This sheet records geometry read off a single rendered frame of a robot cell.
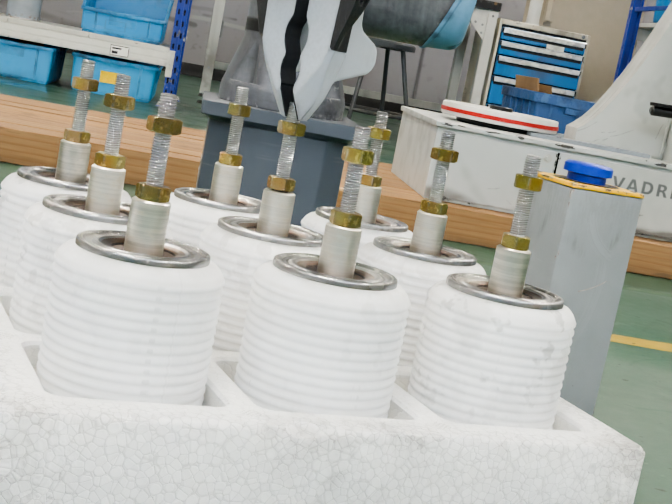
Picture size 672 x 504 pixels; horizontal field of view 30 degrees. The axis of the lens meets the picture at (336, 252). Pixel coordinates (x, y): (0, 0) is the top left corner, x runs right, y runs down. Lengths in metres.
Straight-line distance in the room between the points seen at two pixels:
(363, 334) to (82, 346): 0.16
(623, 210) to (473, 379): 0.31
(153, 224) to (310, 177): 0.75
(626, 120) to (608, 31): 4.14
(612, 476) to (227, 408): 0.25
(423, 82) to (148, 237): 8.72
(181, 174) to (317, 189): 1.43
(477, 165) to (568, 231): 1.99
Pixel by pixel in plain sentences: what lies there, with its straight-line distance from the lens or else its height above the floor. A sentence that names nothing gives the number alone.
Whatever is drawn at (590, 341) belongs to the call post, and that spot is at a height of 0.19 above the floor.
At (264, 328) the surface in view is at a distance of 0.72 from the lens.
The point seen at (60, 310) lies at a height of 0.22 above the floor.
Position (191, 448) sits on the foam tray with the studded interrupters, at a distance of 0.67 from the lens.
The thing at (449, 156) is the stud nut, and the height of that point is 0.32.
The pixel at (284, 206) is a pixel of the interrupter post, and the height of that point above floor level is 0.27.
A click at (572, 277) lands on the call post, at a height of 0.24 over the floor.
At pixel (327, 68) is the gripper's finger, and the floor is 0.37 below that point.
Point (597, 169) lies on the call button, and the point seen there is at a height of 0.33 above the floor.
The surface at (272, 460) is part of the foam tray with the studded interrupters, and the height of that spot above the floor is 0.16.
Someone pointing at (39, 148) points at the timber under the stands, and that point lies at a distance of 2.87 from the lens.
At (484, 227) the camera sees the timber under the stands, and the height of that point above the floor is 0.05.
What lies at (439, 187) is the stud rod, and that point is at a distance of 0.90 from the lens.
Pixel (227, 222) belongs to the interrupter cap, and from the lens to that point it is 0.86.
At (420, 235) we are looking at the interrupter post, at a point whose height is 0.26.
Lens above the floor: 0.38
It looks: 9 degrees down
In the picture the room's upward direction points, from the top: 11 degrees clockwise
